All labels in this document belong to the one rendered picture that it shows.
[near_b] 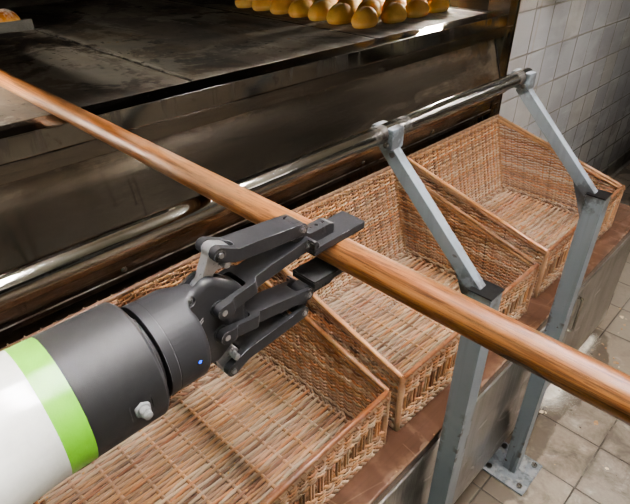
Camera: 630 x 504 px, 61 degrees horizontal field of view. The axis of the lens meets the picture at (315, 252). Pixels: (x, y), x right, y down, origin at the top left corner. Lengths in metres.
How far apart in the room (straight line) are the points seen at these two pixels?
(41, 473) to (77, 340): 0.08
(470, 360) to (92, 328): 0.72
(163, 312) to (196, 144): 0.76
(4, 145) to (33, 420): 0.64
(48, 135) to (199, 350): 0.62
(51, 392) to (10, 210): 0.66
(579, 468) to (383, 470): 0.99
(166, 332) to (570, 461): 1.71
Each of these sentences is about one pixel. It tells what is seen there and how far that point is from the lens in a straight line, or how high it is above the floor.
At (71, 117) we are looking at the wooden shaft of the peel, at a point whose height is 1.20.
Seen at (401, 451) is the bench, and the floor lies 0.58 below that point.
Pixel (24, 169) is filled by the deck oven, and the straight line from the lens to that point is 0.96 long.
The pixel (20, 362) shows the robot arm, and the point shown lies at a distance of 0.37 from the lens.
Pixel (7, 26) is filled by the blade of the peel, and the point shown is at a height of 1.20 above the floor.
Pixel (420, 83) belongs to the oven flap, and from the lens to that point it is 1.65.
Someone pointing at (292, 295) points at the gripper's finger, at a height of 1.17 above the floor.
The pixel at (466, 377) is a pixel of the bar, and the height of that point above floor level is 0.77.
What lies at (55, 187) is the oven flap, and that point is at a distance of 1.01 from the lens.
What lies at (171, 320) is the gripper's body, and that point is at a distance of 0.39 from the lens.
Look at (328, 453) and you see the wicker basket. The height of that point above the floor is 0.72.
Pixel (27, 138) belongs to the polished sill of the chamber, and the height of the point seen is 1.17.
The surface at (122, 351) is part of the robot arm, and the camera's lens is 0.37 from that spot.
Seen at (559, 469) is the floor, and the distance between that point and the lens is 1.94.
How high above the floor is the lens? 1.47
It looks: 33 degrees down
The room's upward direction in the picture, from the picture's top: straight up
